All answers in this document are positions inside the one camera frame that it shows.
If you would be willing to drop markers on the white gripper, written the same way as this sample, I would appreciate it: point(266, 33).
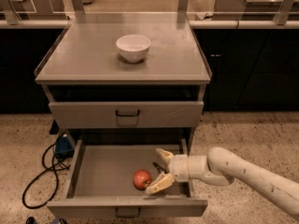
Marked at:
point(178, 168)

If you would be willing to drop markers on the red apple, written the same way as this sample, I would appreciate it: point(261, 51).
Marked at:
point(142, 179)

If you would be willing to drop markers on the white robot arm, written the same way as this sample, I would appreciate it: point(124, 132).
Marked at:
point(219, 168)

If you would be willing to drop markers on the closed grey top drawer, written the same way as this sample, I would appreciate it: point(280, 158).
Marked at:
point(96, 115)

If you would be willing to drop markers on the open grey middle drawer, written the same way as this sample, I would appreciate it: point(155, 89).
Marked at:
point(101, 179)

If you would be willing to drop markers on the grey metal drawer cabinet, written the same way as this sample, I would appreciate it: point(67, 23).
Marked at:
point(86, 67)

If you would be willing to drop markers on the blue power adapter box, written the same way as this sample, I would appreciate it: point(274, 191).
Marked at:
point(63, 148)

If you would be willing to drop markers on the white ceramic bowl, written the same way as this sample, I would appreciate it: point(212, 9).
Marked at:
point(133, 48)

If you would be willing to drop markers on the steel background table right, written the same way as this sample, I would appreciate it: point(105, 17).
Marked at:
point(245, 10)

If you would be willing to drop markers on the grey background table left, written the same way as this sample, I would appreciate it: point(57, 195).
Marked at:
point(40, 9)

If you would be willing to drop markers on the black top drawer handle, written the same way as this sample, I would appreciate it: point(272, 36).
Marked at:
point(127, 114)

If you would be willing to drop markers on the black drawer handle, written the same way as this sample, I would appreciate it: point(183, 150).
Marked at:
point(123, 212)
point(127, 114)

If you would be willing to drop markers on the black middle drawer handle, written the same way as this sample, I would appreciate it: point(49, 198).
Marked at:
point(123, 212)

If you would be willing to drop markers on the right grey metal post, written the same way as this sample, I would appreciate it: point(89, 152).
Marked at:
point(182, 9)

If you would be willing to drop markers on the grey metal post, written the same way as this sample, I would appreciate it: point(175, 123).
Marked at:
point(77, 0)
point(182, 9)

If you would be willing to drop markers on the far right metal post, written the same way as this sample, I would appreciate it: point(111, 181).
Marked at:
point(282, 15)

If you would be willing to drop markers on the left grey metal post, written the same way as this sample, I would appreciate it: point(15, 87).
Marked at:
point(77, 0)

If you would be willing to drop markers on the far left metal post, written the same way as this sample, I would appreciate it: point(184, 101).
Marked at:
point(10, 14)

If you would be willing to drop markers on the white horizontal rail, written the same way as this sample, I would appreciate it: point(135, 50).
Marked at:
point(194, 24)

